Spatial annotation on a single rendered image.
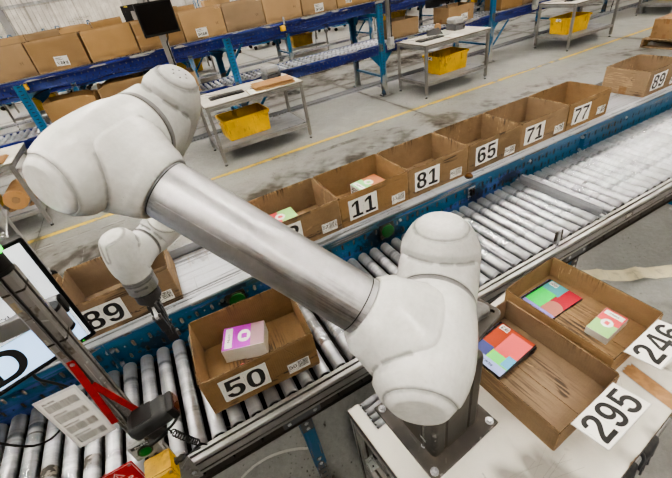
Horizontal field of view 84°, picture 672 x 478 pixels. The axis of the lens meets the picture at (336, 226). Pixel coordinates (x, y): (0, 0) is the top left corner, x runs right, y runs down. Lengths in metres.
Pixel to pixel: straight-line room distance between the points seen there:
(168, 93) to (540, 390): 1.28
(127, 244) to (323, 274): 0.71
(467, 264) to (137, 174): 0.57
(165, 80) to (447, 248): 0.57
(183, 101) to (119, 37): 5.17
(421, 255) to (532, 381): 0.80
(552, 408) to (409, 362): 0.85
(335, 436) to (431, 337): 1.60
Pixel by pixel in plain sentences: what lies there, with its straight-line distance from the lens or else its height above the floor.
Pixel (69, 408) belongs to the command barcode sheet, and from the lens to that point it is 1.13.
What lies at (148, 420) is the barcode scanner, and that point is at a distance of 1.12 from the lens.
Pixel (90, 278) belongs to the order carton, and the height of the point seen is 0.97.
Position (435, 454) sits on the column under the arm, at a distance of 1.25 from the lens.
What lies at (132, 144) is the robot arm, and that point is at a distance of 0.63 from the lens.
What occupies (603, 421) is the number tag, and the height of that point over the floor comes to 0.86.
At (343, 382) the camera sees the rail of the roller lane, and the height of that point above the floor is 0.71.
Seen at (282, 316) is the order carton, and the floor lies 0.76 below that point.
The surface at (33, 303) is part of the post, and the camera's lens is 0.94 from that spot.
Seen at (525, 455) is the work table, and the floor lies 0.75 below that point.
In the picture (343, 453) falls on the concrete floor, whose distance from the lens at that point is 2.11.
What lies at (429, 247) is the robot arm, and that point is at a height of 1.48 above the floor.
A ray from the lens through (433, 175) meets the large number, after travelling 2.01.
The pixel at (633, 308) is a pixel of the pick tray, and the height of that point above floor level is 0.81.
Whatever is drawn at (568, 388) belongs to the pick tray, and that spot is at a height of 0.76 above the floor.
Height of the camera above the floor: 1.92
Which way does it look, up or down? 34 degrees down
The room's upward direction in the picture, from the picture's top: 10 degrees counter-clockwise
